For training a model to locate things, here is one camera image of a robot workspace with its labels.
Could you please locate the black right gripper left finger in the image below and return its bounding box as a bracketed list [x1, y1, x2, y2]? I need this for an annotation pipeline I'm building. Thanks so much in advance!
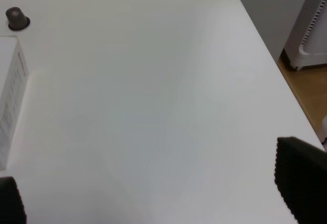
[1, 177, 27, 224]

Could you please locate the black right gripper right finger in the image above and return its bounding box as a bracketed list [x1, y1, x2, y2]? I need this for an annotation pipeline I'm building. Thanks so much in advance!
[274, 137, 326, 223]

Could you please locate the white appliance with vents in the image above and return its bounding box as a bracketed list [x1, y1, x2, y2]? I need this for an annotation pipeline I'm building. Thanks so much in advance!
[284, 0, 326, 70]

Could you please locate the white cardboard box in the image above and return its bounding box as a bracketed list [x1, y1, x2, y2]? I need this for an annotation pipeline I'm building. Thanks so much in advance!
[1, 36, 29, 170]

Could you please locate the dark coffee capsule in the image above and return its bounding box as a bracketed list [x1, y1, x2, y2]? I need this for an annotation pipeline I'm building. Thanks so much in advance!
[6, 7, 31, 32]

